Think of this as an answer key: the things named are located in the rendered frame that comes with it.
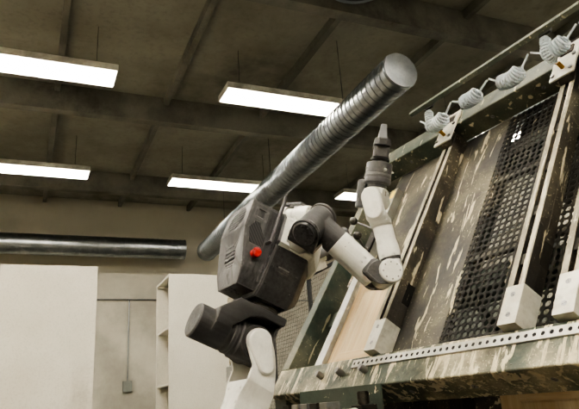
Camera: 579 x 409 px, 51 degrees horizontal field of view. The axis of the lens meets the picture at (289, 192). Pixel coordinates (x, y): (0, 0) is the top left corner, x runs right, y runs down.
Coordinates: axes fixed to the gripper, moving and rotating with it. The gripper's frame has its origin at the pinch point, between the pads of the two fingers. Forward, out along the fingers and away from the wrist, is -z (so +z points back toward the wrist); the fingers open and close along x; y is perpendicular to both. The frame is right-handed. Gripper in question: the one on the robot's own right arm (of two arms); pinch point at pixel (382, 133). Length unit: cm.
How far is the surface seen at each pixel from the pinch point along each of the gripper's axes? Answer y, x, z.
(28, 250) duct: -465, 671, 58
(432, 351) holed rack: 21, -17, 69
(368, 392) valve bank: 4, -3, 85
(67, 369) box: -170, 184, 127
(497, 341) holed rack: 34, -37, 62
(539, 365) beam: 39, -52, 66
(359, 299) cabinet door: 1, 51, 57
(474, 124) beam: 41, 51, -22
